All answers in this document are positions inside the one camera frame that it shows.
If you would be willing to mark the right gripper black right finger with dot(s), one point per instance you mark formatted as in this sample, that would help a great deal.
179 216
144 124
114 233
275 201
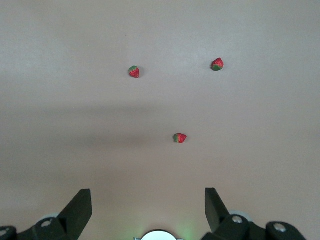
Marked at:
217 215

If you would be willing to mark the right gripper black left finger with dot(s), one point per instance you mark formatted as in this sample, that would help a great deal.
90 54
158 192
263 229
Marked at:
75 215

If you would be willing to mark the red strawberry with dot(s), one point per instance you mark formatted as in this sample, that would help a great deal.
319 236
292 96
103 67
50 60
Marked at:
134 72
180 138
218 64

